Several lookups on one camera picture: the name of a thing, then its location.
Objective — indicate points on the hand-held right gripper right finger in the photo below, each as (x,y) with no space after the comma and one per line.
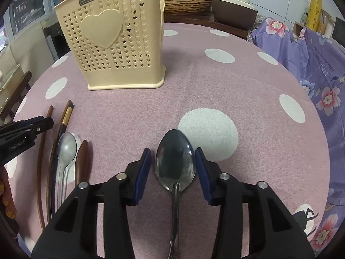
(207,180)

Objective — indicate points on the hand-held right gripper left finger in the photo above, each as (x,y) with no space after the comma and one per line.
(141,178)

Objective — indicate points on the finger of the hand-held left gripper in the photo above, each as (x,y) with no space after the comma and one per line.
(21,137)
(40,124)

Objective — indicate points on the small silver spoon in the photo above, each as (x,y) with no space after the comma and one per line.
(66,147)

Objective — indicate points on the large shiny metal spoon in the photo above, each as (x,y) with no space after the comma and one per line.
(175,156)

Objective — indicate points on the brown wooden spoon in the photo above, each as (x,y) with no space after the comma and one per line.
(82,156)

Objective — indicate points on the cream plastic utensil holder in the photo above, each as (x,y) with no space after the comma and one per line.
(134,59)

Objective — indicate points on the small dark wooden stool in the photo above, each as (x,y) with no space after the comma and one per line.
(16,97)

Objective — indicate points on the beige cloth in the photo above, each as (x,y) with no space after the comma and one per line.
(27,54)

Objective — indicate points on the sliding window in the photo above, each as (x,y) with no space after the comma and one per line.
(24,2)

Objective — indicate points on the purple floral cloth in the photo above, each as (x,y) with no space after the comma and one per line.
(318,72)

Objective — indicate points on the brown and white rice cooker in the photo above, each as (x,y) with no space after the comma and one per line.
(231,8)

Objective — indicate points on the small wooden box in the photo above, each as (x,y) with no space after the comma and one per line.
(298,31)

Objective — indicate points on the woven basket wash basin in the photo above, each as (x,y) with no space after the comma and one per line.
(186,4)

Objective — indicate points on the yellow roll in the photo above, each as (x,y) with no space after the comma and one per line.
(314,10)

